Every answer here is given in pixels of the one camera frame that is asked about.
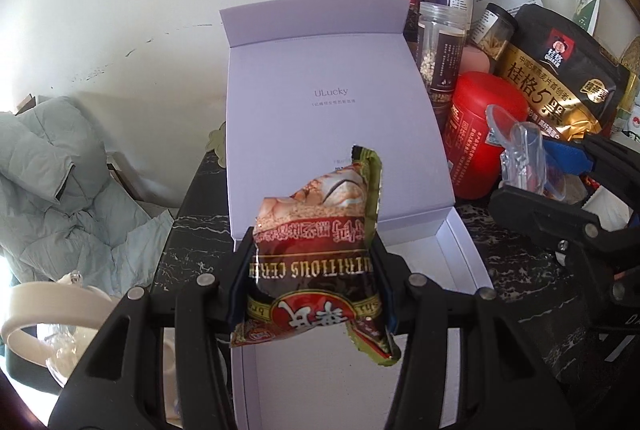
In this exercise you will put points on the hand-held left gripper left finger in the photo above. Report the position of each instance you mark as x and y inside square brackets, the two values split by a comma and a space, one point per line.
[242, 260]

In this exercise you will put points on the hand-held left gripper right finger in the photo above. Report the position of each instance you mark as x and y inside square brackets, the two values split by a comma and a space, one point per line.
[395, 305]

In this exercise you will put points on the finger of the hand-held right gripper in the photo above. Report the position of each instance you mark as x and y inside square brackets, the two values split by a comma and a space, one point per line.
[540, 210]
[565, 158]

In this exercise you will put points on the brown cereal sachet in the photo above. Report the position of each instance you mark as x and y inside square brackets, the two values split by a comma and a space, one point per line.
[310, 270]

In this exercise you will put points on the lavender gift box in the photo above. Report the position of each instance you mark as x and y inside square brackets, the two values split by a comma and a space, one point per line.
[325, 120]

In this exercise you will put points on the black and gold oat bag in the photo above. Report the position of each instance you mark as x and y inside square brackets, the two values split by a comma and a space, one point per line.
[560, 70]

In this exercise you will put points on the red tea canister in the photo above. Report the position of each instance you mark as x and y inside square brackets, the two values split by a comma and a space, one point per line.
[475, 110]

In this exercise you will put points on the pink round object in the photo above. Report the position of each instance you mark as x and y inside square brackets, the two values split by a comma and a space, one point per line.
[475, 59]

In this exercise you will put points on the clear jar with yellow contents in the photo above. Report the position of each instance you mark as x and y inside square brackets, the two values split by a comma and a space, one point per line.
[492, 30]

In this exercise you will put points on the clear jar with brown label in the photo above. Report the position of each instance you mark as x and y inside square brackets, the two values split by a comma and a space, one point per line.
[445, 55]

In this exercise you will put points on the pale green puffer jacket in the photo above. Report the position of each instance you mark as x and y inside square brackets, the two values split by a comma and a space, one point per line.
[60, 170]

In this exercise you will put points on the white cartoon dog water bottle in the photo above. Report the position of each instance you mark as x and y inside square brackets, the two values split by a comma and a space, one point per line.
[30, 305]

